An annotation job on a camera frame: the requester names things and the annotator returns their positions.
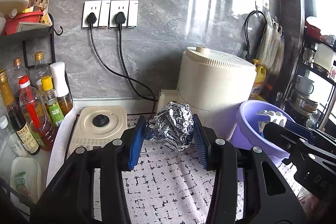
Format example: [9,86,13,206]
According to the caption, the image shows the yellow cap green label bottle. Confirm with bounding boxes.
[41,76,64,128]

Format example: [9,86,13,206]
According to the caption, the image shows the red bowl on shelf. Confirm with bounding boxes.
[4,11,43,35]

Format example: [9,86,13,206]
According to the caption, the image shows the white enamel mug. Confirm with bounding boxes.
[295,75,314,96]

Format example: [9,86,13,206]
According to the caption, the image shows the yellow detergent bottle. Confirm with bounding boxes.
[249,59,267,100]

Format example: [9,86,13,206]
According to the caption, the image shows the white plastic blister pack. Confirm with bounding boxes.
[256,110,288,127]

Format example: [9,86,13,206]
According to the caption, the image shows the black condiment shelf rack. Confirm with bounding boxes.
[1,13,63,69]

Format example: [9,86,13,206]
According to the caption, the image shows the black dish rack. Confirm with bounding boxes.
[286,31,335,131]

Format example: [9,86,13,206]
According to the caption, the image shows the black power cable left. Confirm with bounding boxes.
[85,11,158,102]

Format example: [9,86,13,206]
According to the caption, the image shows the gold cap clear bottle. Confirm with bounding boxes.
[30,51,51,91]

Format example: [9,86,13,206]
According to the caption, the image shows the purple plastic bucket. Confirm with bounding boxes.
[230,100,294,165]

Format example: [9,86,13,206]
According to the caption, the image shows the white plastic container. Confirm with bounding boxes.
[10,157,42,203]

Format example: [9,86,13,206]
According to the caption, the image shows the red cap oil bottle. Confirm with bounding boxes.
[18,75,56,151]

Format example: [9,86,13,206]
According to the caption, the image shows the white wall socket panel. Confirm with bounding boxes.
[81,0,139,29]

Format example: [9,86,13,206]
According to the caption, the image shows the white cap small bottle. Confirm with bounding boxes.
[0,115,28,157]

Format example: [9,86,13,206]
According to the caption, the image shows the white top oil dispenser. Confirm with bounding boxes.
[50,61,73,116]

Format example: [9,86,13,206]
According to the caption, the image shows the cream induction cooker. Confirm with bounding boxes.
[67,106,127,156]

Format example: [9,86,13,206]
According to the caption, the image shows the dark soy sauce bottle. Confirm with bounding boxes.
[0,69,40,155]

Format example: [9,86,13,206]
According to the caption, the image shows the black power cable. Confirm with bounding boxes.
[85,11,158,102]
[114,11,158,119]

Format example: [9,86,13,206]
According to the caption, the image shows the aluminium foil ball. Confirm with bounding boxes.
[145,102,194,152]

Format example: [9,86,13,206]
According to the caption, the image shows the hanging black cable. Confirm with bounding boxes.
[243,9,268,62]

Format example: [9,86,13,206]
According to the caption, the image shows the white patterned table mat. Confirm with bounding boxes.
[46,109,301,223]

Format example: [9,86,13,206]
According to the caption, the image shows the cream air fryer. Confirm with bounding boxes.
[157,46,256,140]

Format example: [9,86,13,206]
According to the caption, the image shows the hanging white bags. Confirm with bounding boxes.
[257,11,285,76]

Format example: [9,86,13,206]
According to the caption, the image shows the black power cable right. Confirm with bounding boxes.
[114,11,158,119]

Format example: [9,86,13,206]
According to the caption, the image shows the stainless steel pot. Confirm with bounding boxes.
[289,90,318,113]

